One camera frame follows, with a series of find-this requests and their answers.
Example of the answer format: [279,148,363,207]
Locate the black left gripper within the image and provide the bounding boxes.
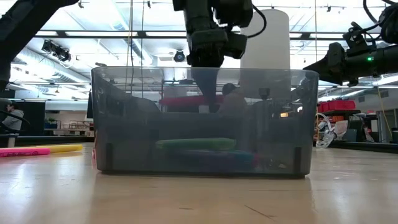
[172,0,254,113]

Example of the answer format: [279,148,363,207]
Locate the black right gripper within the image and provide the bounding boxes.
[303,42,398,88]

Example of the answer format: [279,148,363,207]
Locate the red thick marker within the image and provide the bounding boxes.
[159,95,225,109]

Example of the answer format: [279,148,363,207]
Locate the green thin marker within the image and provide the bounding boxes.
[155,137,237,151]

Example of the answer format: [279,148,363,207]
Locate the purple thin marker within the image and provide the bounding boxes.
[167,149,233,172]

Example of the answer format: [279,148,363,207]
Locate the yellow highlighter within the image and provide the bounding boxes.
[27,144,85,154]

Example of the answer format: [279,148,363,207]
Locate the red storage bins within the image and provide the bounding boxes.
[317,99,356,113]

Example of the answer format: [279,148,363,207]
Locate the person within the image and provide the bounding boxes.
[1,101,25,131]
[216,82,249,116]

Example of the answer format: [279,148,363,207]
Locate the white lamp with wooden base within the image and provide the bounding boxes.
[239,8,292,101]

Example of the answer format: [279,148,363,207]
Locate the dark smoky transparent bin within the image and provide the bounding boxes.
[91,66,320,180]

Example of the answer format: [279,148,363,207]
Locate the black studio light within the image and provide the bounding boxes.
[41,39,72,63]

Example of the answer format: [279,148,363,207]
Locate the black overhead camera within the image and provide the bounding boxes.
[173,49,187,63]

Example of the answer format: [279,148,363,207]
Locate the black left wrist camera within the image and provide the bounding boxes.
[228,32,249,60]

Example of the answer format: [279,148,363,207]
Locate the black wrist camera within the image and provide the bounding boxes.
[228,32,249,60]
[341,21,379,54]

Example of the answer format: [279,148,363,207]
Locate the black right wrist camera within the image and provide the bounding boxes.
[341,21,379,54]

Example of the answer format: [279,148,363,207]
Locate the yellow hanging cable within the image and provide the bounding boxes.
[376,88,390,129]

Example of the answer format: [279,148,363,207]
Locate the white lamp cable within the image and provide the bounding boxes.
[313,112,338,149]

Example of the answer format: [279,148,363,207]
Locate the black left wrist camera cable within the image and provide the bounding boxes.
[247,3,267,39]

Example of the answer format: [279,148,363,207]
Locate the black overhead frame beam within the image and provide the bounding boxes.
[34,29,383,40]

